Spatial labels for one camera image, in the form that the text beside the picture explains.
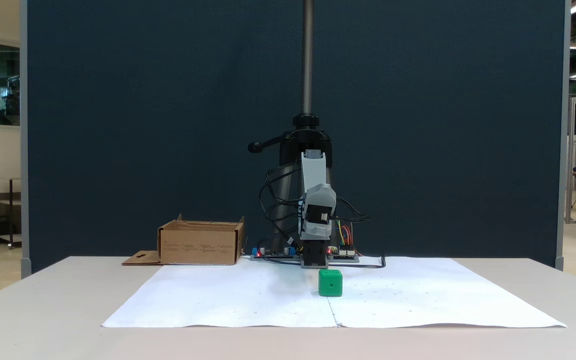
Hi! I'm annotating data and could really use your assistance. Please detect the dark shelf cart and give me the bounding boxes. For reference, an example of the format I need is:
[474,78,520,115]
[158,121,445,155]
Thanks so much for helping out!
[0,177,22,250]

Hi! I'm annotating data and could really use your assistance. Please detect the framed wall window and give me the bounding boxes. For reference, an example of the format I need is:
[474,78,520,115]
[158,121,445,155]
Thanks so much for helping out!
[0,37,21,132]

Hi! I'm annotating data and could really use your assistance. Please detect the green dice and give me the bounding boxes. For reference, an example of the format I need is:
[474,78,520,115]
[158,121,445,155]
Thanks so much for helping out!
[318,269,344,298]

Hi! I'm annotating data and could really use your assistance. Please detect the black elbow cable bundle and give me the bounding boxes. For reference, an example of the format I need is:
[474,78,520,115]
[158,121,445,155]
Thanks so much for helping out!
[257,166,303,252]

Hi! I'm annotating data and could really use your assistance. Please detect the white paper sheet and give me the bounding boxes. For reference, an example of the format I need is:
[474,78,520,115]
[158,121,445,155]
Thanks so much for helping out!
[325,256,567,329]
[102,261,341,329]

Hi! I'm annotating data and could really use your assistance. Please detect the brown cardboard box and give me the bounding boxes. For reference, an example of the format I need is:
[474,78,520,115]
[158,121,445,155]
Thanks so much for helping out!
[122,214,245,266]

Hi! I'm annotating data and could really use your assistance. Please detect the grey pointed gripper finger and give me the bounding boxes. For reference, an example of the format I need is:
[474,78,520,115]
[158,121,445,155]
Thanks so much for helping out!
[300,224,333,242]

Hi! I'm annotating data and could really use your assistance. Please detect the dark blue partition panel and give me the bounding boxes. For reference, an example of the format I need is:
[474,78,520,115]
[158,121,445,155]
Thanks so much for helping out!
[20,0,567,275]

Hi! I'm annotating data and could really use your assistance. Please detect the black cable on table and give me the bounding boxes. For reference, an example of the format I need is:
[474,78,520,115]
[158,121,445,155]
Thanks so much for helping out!
[328,254,387,270]

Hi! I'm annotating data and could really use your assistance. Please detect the blue circuit board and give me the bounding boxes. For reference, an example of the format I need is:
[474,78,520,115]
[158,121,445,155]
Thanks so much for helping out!
[250,246,300,261]

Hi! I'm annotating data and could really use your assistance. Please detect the circuit board with jumper wires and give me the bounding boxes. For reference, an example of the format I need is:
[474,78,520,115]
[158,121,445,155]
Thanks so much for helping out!
[329,244,360,262]

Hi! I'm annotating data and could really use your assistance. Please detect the coloured jumper wires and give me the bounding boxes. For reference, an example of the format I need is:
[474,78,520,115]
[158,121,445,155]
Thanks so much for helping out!
[338,223,357,251]

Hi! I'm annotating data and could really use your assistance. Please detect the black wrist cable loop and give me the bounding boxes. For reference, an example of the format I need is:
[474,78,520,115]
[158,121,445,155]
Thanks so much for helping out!
[334,196,372,224]

